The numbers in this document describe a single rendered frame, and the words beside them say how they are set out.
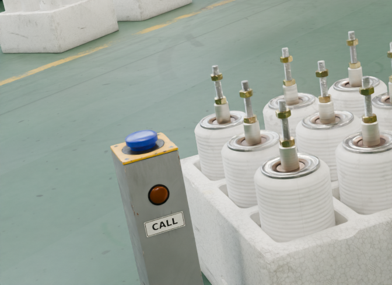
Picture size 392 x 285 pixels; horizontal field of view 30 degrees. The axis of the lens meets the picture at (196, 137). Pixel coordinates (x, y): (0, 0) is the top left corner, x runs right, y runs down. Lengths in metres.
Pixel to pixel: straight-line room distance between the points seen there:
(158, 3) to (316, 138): 2.72
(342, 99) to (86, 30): 2.26
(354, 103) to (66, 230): 0.64
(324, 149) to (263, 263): 0.23
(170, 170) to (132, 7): 2.79
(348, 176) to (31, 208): 0.86
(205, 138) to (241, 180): 0.13
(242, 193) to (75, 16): 2.36
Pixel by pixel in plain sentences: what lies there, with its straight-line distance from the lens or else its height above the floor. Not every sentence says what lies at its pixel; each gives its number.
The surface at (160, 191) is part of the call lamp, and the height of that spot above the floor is 0.27.
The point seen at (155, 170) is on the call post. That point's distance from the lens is 0.88.
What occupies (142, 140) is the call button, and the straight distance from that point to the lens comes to 0.88.
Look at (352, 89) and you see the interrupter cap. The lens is 1.20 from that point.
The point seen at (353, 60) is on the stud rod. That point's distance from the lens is 1.22.
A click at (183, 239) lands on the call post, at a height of 0.19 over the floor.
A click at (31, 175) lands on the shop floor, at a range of 1.84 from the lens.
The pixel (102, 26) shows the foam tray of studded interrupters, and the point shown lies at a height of 0.04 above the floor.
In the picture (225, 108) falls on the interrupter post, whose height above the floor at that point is 0.27.
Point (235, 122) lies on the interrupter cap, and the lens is 1.11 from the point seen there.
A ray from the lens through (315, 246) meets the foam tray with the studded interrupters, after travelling 0.90.
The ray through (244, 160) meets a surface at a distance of 1.00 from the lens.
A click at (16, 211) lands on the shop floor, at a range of 1.65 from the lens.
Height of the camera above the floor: 0.61
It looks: 19 degrees down
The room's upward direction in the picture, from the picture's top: 10 degrees counter-clockwise
